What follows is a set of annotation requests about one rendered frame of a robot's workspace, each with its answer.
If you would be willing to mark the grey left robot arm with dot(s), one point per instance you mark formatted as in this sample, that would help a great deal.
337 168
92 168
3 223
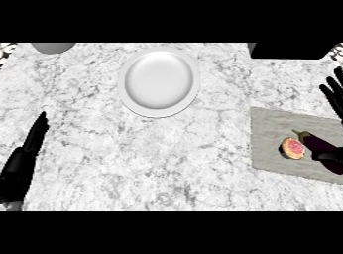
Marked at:
14 207

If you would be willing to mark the dark purple eggplant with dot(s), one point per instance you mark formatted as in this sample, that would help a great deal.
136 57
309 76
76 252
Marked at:
318 143

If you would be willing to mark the grey placemat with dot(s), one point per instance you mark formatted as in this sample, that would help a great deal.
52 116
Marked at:
281 135

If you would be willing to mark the white oval plate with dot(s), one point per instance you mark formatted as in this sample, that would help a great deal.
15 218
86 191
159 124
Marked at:
159 82

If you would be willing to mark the halved fig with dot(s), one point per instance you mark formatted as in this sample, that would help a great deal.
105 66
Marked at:
293 148

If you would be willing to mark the black appliance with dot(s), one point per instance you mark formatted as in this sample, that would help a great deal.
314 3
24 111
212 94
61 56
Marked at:
288 50

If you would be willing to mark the grey round object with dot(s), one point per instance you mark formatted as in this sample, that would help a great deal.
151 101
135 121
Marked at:
52 47

